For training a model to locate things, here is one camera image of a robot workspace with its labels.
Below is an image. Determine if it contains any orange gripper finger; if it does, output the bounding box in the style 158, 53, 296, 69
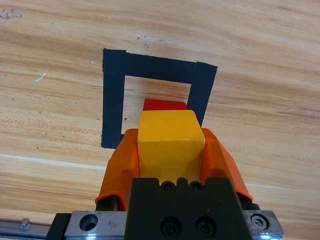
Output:
94, 128, 140, 211
199, 127, 261, 211

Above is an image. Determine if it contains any yellow wooden block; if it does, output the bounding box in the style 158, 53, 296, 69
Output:
136, 109, 206, 182

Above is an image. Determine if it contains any red wooden block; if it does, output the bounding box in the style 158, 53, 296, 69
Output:
142, 98, 189, 112

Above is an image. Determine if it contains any black tape square outline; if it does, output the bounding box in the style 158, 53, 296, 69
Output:
100, 47, 218, 150

